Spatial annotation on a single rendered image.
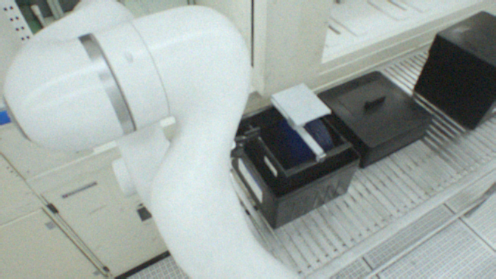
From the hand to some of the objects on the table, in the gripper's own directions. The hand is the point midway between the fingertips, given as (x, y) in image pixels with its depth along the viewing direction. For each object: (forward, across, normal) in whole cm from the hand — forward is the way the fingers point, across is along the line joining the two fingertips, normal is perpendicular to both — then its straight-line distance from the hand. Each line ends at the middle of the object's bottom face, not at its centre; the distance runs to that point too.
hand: (247, 128), depth 84 cm
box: (+96, 0, +30) cm, 101 cm away
